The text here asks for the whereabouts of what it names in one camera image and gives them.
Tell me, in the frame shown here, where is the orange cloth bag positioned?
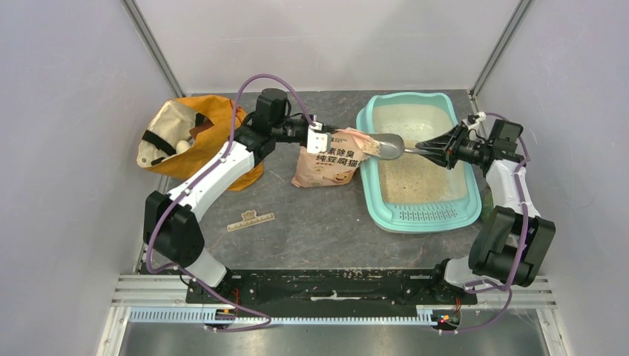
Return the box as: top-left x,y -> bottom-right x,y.
136,95 -> 234,180

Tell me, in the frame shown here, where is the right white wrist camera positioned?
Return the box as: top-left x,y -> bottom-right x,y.
465,111 -> 487,130

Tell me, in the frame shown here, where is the metal litter scoop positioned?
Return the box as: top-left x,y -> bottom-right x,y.
362,133 -> 430,160

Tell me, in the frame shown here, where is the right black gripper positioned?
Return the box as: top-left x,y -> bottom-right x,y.
417,124 -> 491,170

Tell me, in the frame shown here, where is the teal litter box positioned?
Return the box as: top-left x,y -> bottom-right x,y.
356,92 -> 481,234

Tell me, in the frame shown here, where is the wooden bag clip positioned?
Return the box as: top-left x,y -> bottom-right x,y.
226,210 -> 275,232

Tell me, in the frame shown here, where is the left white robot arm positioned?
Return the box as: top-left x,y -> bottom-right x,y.
144,88 -> 330,303

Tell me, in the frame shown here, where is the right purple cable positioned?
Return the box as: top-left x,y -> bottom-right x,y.
461,111 -> 532,336

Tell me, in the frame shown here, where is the aluminium frame rail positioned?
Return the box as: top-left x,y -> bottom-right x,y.
97,268 -> 570,355

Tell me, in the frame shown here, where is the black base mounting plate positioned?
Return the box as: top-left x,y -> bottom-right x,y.
217,268 -> 478,319

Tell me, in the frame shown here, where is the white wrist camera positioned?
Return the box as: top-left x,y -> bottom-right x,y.
465,111 -> 487,130
306,122 -> 332,154

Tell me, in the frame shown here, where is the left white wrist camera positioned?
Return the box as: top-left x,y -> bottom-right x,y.
306,122 -> 332,154

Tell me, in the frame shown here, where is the pink cat litter bag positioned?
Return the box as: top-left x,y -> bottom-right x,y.
292,128 -> 380,188

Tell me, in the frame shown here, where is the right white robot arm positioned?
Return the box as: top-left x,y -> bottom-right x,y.
415,118 -> 556,303

